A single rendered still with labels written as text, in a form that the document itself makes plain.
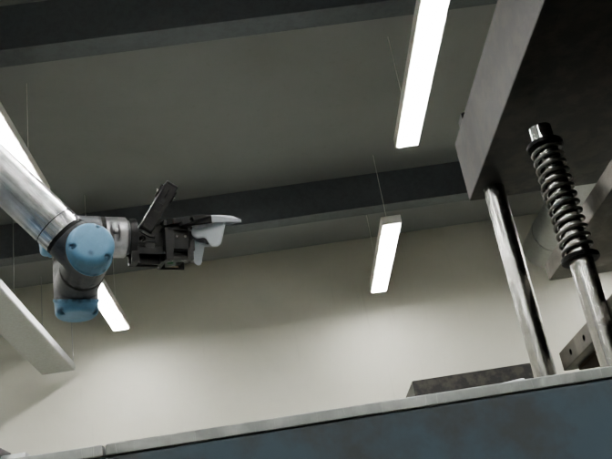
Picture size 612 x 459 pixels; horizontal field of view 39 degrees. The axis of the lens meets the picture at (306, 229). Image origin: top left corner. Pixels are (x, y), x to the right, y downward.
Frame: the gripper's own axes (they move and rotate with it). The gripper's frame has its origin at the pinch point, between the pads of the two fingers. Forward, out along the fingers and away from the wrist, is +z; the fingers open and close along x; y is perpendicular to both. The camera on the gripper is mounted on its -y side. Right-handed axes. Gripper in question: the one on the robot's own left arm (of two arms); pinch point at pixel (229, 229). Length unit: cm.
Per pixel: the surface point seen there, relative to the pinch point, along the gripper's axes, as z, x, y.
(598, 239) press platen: 97, -6, -3
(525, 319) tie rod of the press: 93, -34, 11
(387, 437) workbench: -39, 125, 50
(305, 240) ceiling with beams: 295, -614, -203
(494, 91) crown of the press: 75, -7, -41
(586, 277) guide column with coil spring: 81, 6, 10
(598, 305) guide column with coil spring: 81, 7, 17
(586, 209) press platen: 87, 3, -7
